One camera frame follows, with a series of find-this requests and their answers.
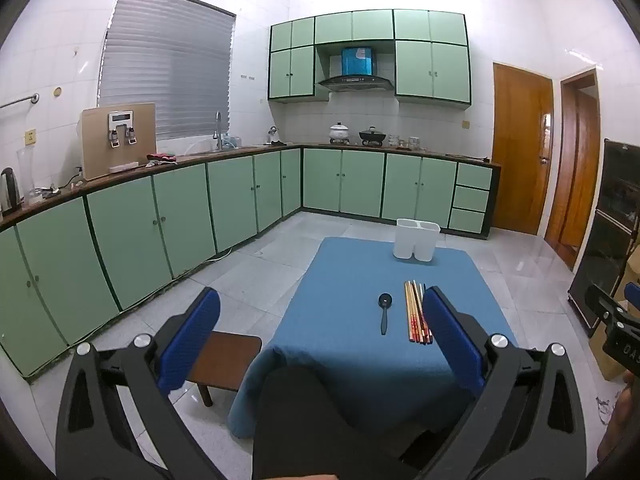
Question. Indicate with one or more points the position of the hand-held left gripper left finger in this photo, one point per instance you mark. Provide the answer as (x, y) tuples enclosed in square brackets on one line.
[(200, 340)]

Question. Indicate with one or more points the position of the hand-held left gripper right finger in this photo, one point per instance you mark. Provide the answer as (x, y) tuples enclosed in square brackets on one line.
[(450, 340)]

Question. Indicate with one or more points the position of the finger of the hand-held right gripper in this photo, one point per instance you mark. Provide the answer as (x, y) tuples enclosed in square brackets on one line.
[(602, 305)]

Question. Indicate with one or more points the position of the row of mixed chopsticks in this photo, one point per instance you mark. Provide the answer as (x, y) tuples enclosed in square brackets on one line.
[(414, 315)]

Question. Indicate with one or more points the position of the black spoon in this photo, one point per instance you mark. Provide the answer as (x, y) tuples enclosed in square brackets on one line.
[(384, 320)]

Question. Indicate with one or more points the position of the white plastic utensil holder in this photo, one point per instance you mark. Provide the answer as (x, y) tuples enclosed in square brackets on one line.
[(415, 240)]

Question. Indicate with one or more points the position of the person's right forearm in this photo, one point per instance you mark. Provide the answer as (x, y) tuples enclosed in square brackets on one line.
[(620, 420)]

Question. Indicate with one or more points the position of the cardboard box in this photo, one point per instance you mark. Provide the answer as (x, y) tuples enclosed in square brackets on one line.
[(612, 367)]

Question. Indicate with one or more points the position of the small wooden stool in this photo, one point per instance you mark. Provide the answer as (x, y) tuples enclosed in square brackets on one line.
[(225, 360)]

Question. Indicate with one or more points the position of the black glass-door cabinet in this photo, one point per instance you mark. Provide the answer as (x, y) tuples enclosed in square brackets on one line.
[(610, 220)]

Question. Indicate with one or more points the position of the blue tablecloth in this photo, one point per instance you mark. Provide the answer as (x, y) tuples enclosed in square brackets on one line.
[(350, 350)]

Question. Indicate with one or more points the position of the green lower kitchen cabinets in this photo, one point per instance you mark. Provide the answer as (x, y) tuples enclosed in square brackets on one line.
[(135, 230)]

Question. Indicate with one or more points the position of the green kitchen cabinets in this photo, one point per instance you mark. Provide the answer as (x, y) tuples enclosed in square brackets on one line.
[(135, 230), (295, 70)]

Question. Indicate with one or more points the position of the open wooden door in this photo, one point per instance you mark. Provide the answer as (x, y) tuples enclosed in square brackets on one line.
[(575, 175)]

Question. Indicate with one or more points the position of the closed wooden door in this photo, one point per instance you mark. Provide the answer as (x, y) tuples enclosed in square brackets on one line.
[(520, 150)]

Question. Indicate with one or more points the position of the red cloth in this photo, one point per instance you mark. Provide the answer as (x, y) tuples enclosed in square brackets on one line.
[(161, 159)]

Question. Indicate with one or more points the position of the glass jar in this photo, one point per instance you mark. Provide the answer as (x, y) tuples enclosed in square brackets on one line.
[(413, 142), (394, 141)]

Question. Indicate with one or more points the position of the chrome kitchen faucet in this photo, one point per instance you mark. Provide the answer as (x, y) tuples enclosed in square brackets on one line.
[(218, 130)]

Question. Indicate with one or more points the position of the black wok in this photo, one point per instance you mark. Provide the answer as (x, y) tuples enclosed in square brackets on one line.
[(371, 136)]

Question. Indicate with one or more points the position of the beige countertop water dispenser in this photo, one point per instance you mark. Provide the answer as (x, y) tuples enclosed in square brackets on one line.
[(95, 145)]

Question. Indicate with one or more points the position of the white cooking pot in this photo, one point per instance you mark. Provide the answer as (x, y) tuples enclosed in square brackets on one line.
[(339, 132)]

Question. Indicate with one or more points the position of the clear glass vase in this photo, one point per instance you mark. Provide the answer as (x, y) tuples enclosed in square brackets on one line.
[(27, 175)]

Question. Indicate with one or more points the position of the grey window blind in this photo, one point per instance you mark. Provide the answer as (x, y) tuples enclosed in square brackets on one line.
[(165, 70)]

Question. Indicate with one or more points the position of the black range hood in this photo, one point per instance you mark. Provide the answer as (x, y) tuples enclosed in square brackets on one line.
[(357, 82)]

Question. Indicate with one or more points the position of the green upper kitchen cabinets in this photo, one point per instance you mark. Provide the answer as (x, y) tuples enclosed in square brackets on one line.
[(295, 70)]

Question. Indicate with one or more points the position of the yellow wall socket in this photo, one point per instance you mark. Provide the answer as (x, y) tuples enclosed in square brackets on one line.
[(30, 137)]

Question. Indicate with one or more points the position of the metal wall grab bar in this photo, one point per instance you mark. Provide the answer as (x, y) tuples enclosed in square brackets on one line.
[(20, 101)]

